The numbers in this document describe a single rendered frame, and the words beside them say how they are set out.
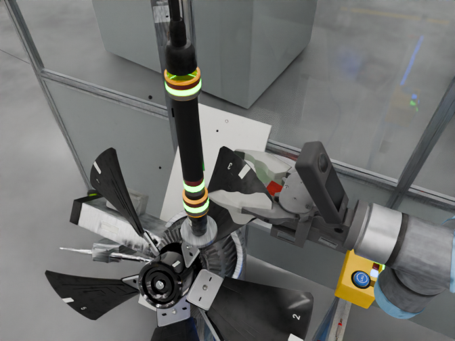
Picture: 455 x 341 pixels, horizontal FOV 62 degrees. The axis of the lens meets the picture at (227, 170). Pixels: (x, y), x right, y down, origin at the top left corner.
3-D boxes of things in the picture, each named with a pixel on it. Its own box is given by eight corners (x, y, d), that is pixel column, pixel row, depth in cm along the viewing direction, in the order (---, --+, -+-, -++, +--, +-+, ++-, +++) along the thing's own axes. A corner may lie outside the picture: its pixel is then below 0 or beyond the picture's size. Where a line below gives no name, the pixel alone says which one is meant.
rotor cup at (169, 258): (156, 239, 104) (129, 254, 92) (205, 243, 99) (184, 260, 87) (158, 290, 105) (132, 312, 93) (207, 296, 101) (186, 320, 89)
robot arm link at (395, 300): (443, 293, 62) (477, 263, 54) (397, 333, 58) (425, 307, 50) (405, 257, 67) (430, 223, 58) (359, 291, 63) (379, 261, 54)
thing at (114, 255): (164, 264, 107) (63, 250, 118) (164, 257, 107) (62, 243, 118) (160, 267, 105) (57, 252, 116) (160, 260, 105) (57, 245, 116)
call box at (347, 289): (345, 254, 124) (353, 237, 116) (376, 266, 122) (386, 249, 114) (332, 298, 115) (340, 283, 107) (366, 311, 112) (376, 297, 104)
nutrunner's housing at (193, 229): (189, 231, 77) (156, 11, 42) (208, 229, 77) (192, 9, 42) (191, 249, 74) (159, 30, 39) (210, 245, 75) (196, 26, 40)
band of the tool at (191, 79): (165, 83, 49) (162, 63, 47) (198, 80, 50) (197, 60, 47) (168, 105, 46) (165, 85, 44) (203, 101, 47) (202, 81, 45)
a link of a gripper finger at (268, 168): (233, 170, 63) (275, 203, 59) (233, 146, 59) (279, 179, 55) (246, 161, 65) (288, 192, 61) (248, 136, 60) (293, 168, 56)
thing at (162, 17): (156, 30, 113) (152, 1, 106) (179, 27, 114) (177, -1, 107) (158, 49, 106) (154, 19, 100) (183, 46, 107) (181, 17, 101)
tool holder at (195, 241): (178, 211, 77) (172, 180, 69) (212, 206, 78) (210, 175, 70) (183, 251, 71) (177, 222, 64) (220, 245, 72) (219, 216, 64)
